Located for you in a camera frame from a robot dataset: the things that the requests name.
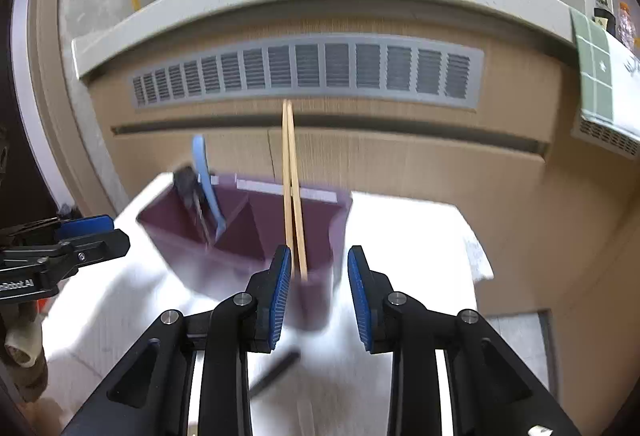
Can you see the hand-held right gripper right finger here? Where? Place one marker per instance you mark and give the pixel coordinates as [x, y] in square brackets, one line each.
[357, 298]

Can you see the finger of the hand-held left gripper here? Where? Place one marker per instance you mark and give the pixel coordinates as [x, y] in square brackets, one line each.
[100, 247]
[85, 225]

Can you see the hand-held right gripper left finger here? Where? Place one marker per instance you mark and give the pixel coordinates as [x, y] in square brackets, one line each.
[280, 301]

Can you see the purple utensil holder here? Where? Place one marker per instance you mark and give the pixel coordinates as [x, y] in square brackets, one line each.
[250, 236]

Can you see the wooden chopstick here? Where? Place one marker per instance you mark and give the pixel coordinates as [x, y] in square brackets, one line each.
[288, 176]
[296, 196]

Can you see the person's left hand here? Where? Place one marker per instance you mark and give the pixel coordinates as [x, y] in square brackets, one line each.
[22, 341]

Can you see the white table cloth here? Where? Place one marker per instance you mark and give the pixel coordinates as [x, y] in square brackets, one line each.
[415, 256]

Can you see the black stick utensil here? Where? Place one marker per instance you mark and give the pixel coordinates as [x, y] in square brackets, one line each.
[274, 373]

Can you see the blue plastic spoon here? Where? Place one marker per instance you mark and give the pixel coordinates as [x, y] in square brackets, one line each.
[207, 186]

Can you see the grey vent grille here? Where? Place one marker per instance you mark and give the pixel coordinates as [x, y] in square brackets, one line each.
[310, 66]

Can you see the green checkered cloth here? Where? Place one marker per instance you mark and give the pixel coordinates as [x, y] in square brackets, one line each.
[625, 106]

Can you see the green tiled cloth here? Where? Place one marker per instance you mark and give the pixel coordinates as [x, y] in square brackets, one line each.
[595, 66]

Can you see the dark bottle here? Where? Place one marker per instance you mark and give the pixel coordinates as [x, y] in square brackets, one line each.
[602, 16]

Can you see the orange bottle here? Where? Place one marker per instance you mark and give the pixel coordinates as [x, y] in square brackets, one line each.
[625, 24]

